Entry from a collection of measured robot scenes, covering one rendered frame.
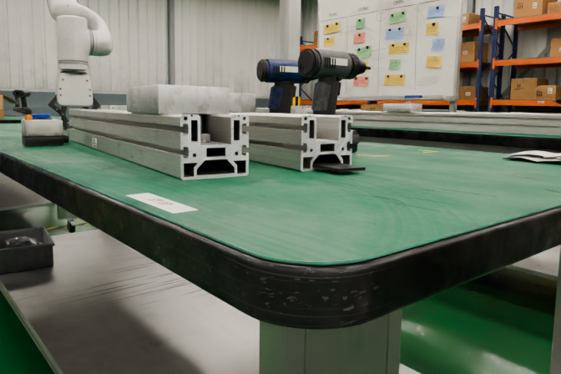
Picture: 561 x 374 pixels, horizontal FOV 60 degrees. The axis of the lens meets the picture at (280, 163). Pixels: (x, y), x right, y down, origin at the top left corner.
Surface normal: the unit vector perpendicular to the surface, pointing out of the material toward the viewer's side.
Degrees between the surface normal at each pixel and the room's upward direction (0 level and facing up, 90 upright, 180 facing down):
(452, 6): 90
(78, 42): 90
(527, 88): 91
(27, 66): 90
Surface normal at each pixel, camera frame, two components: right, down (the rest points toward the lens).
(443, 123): -0.75, 0.07
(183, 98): 0.54, 0.11
